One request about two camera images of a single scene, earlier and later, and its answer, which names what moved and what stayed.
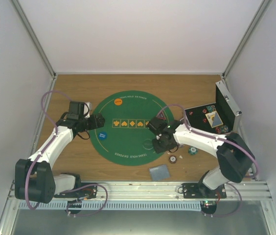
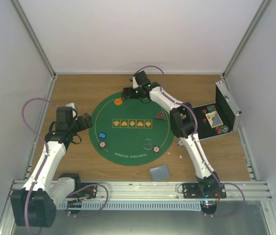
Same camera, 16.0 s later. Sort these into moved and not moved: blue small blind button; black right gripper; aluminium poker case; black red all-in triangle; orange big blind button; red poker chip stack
Moved: red poker chip stack; black right gripper
Not moved: black red all-in triangle; aluminium poker case; orange big blind button; blue small blind button
